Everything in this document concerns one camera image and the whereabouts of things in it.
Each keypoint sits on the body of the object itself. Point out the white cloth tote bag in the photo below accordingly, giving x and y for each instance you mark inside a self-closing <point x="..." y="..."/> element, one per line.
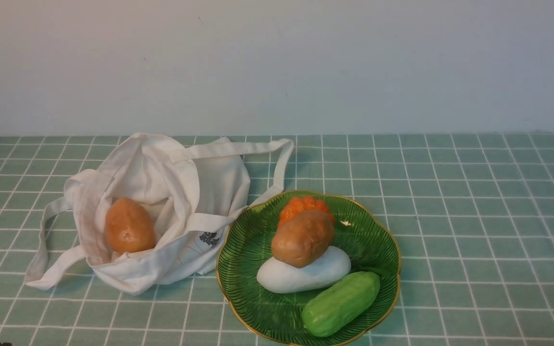
<point x="193" y="194"/>

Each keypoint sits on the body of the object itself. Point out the brown potato in bag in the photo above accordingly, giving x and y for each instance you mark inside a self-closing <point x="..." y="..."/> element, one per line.
<point x="129" y="227"/>

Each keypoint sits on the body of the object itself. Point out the orange pumpkin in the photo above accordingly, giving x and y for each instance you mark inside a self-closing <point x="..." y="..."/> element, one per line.
<point x="296" y="205"/>

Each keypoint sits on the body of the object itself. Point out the white radish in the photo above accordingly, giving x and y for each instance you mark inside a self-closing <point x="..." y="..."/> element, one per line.
<point x="281" y="278"/>

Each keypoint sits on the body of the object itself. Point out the brown potato on plate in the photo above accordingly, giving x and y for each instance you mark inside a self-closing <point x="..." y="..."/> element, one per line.
<point x="303" y="239"/>

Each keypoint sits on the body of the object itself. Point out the green glass plate gold rim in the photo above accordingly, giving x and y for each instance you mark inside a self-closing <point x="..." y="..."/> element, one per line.
<point x="277" y="317"/>

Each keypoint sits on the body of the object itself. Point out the green cucumber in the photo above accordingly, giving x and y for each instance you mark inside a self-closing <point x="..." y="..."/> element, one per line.
<point x="338" y="305"/>

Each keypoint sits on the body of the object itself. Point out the green checkered tablecloth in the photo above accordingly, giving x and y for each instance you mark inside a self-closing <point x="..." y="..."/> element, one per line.
<point x="473" y="215"/>

